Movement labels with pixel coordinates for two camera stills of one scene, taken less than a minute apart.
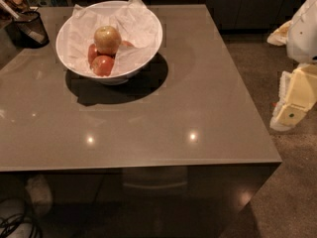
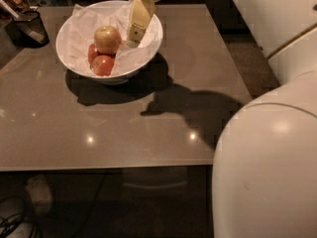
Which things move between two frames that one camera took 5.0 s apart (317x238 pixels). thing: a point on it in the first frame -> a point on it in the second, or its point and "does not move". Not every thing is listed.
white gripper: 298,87 -> 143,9
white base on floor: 14,223 does not move
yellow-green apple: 107,40 does not move
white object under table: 41,193 does not move
